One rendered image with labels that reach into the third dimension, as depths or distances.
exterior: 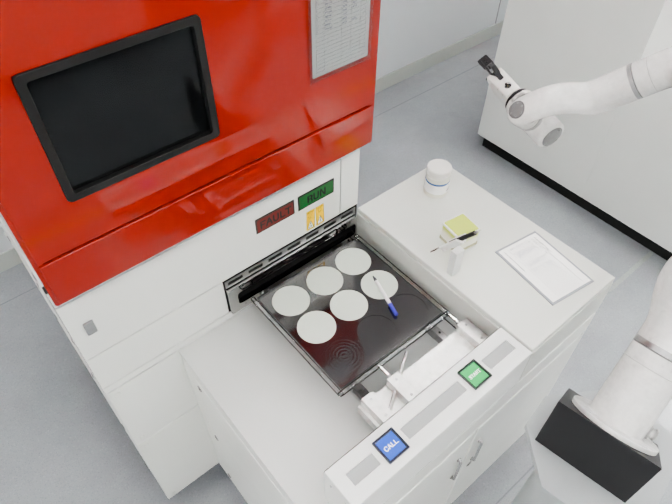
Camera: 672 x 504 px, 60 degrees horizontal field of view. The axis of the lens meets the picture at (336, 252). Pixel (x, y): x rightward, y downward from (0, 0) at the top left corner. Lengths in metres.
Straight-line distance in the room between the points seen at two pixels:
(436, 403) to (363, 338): 0.26
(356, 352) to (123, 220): 0.64
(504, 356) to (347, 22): 0.81
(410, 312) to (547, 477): 0.49
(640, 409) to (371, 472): 0.56
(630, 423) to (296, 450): 0.72
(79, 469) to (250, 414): 1.11
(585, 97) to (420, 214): 0.52
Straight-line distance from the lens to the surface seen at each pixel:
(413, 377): 1.43
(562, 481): 1.47
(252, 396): 1.48
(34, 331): 2.86
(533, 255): 1.62
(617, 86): 1.62
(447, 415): 1.31
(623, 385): 1.37
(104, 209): 1.11
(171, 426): 1.84
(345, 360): 1.42
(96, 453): 2.45
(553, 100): 1.61
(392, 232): 1.60
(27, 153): 1.01
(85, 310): 1.32
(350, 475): 1.24
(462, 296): 1.50
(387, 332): 1.47
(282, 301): 1.53
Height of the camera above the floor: 2.11
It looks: 48 degrees down
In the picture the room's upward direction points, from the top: 1 degrees clockwise
